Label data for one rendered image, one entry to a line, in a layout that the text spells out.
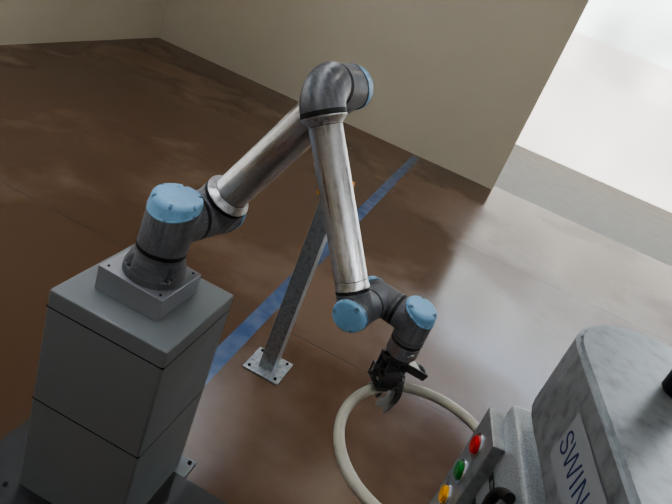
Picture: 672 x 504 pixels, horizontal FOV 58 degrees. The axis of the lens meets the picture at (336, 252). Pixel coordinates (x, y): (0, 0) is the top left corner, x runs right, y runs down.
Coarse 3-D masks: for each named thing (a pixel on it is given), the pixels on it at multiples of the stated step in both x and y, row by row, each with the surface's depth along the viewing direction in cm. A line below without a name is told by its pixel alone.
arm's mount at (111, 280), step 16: (112, 272) 174; (192, 272) 190; (96, 288) 178; (112, 288) 176; (128, 288) 174; (144, 288) 174; (192, 288) 190; (128, 304) 176; (144, 304) 174; (160, 304) 172; (176, 304) 183
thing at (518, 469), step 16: (512, 416) 79; (528, 416) 79; (512, 432) 77; (528, 432) 76; (512, 448) 75; (528, 448) 73; (512, 464) 73; (528, 464) 71; (496, 480) 75; (512, 480) 71; (528, 480) 69; (480, 496) 78; (528, 496) 67; (544, 496) 67
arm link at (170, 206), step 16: (160, 192) 169; (176, 192) 172; (192, 192) 175; (160, 208) 166; (176, 208) 166; (192, 208) 168; (208, 208) 179; (144, 224) 170; (160, 224) 167; (176, 224) 168; (192, 224) 172; (208, 224) 179; (144, 240) 171; (160, 240) 170; (176, 240) 171; (192, 240) 177; (160, 256) 172; (176, 256) 174
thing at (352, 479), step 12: (372, 384) 171; (408, 384) 175; (360, 396) 166; (420, 396) 177; (432, 396) 176; (444, 396) 176; (348, 408) 160; (456, 408) 174; (336, 420) 156; (468, 420) 172; (336, 432) 153; (336, 444) 150; (336, 456) 148; (348, 468) 145; (348, 480) 143; (360, 480) 143; (360, 492) 141
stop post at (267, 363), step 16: (320, 208) 264; (320, 224) 267; (320, 240) 269; (304, 256) 275; (320, 256) 280; (304, 272) 278; (288, 288) 284; (304, 288) 281; (288, 304) 287; (288, 320) 290; (272, 336) 296; (288, 336) 300; (256, 352) 313; (272, 352) 300; (256, 368) 302; (272, 368) 303; (288, 368) 311
